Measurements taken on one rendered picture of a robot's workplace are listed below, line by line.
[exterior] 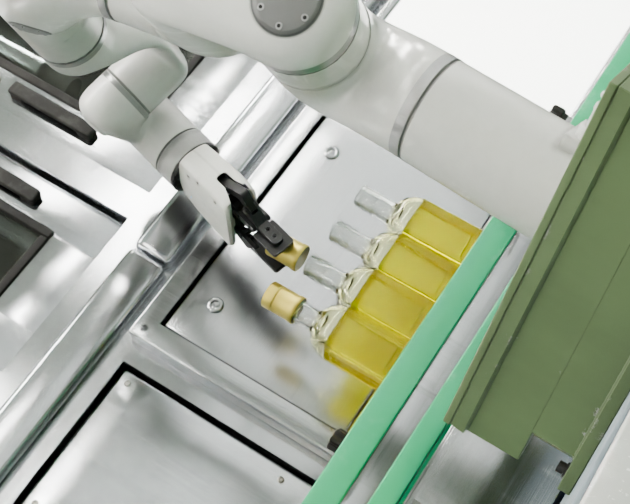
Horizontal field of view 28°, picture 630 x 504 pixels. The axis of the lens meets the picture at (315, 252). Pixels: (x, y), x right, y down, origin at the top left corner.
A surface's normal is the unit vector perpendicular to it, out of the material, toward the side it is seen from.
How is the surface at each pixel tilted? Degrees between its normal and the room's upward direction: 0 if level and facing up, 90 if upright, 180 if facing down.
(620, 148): 90
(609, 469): 90
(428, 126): 87
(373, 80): 46
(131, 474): 90
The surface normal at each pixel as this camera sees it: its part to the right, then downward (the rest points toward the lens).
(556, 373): -0.49, 0.47
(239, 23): -0.36, 0.18
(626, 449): 0.23, -0.74
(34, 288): 0.01, -0.47
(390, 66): -0.66, -0.51
